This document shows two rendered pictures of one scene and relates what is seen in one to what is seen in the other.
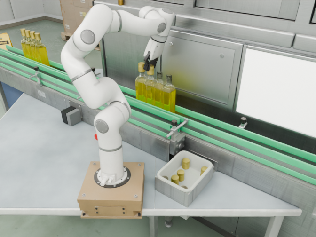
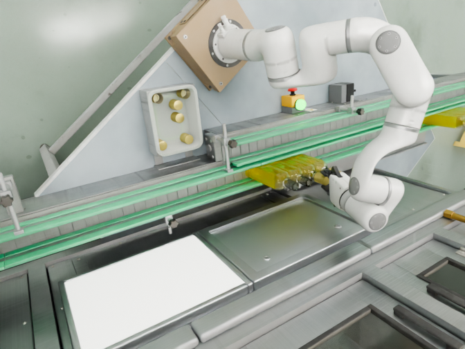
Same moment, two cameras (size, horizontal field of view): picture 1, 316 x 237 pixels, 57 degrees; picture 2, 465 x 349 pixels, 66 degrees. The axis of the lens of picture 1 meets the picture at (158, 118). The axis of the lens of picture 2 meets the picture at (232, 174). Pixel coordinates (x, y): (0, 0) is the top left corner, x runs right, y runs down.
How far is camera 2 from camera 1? 0.66 m
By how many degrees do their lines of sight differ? 25
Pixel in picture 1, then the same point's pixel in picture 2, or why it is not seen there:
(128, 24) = (384, 136)
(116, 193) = (203, 24)
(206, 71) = (266, 236)
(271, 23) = (245, 329)
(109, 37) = (411, 190)
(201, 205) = (129, 106)
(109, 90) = (310, 61)
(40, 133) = not seen: hidden behind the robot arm
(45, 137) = not seen: hidden behind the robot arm
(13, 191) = not seen: outside the picture
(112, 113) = (281, 47)
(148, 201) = (176, 62)
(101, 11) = (416, 82)
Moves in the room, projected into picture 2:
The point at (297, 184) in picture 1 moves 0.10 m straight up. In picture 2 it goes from (55, 204) to (59, 217)
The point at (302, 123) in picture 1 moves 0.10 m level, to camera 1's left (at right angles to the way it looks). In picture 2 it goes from (105, 275) to (129, 247)
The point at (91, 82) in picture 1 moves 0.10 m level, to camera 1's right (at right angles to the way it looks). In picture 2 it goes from (331, 35) to (308, 64)
